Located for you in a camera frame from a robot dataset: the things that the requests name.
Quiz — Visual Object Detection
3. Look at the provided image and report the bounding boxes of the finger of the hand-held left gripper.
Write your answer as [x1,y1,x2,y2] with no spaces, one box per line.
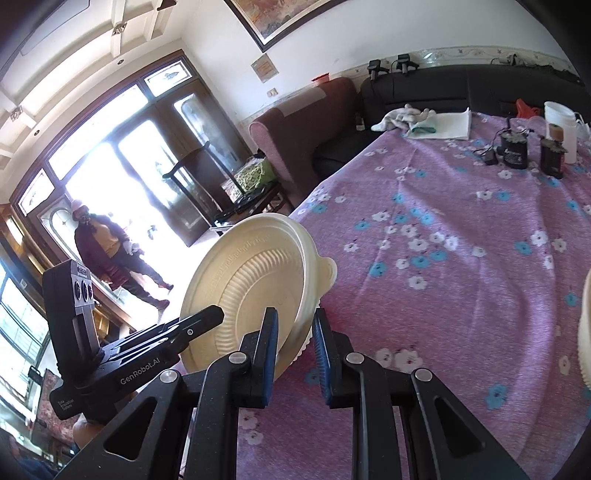
[99,305,225,365]

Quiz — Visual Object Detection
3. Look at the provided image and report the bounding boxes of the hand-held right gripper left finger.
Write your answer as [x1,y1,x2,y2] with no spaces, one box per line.
[60,307,280,480]

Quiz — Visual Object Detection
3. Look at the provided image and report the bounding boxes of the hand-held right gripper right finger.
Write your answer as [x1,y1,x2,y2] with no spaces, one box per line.
[311,308,532,480]

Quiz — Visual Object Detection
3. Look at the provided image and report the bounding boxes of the cream disposable bowl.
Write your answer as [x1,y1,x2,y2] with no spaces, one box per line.
[577,272,591,388]
[179,212,339,383]

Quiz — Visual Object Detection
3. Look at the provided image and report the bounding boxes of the wooden glass entrance door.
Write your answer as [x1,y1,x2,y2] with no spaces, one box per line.
[11,48,262,296]

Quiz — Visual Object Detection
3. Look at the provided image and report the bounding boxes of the purple floral tablecloth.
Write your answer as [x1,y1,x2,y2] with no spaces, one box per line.
[182,111,591,480]

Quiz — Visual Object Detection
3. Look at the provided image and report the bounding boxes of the dark wooden chair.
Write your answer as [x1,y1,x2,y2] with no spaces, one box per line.
[161,141,289,232]

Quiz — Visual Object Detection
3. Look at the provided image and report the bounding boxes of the green patterned cushion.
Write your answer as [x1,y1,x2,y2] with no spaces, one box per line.
[233,159,274,191]

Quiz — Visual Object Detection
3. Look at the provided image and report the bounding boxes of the brown fabric armchair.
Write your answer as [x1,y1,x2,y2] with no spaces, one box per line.
[249,76,358,210]

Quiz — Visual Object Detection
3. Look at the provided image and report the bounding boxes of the white work gloves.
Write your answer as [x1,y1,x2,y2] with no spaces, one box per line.
[370,104,437,132]

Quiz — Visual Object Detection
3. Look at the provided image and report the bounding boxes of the white folded towel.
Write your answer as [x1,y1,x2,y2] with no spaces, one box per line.
[406,107,472,140]

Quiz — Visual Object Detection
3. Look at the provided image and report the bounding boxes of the black leather sofa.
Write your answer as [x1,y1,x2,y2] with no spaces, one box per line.
[314,65,587,181]

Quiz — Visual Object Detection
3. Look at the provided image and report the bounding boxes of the white plastic tub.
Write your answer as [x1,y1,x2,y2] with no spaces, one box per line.
[544,102,579,164]

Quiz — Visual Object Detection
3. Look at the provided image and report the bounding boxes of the small wall plaque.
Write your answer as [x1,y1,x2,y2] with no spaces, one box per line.
[250,54,280,84]

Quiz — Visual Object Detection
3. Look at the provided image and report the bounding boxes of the framed wall painting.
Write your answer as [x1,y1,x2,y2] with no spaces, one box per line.
[224,0,352,52]

